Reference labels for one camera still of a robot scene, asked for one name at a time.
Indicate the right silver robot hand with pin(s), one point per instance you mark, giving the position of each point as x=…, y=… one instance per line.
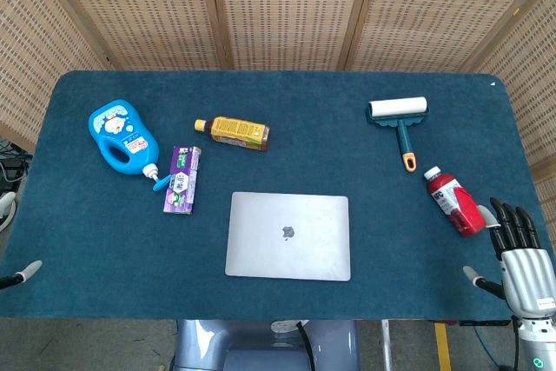
x=525, y=275

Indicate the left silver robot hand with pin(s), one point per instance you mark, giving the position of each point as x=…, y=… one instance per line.
x=24, y=273

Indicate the silver laptop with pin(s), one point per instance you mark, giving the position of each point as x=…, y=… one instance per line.
x=286, y=253

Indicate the red juice bottle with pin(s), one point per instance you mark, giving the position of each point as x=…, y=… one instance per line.
x=460, y=208

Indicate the metal table leg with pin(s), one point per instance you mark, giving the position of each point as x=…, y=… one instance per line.
x=386, y=345

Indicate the blue detergent bottle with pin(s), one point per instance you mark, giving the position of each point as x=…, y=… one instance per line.
x=108, y=127

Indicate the purple toothpaste box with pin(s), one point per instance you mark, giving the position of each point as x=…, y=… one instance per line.
x=182, y=184

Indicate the teal lint roller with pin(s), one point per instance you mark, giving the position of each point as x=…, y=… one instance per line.
x=397, y=109

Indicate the blue-grey robot torso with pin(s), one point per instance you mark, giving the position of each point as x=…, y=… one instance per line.
x=243, y=349

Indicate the yellow-label tea bottle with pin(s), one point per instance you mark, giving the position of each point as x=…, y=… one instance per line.
x=236, y=130

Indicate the dark blue table mat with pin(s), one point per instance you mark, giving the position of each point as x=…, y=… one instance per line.
x=278, y=93

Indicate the woven wooden folding screen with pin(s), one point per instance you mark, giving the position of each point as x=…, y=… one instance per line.
x=286, y=6

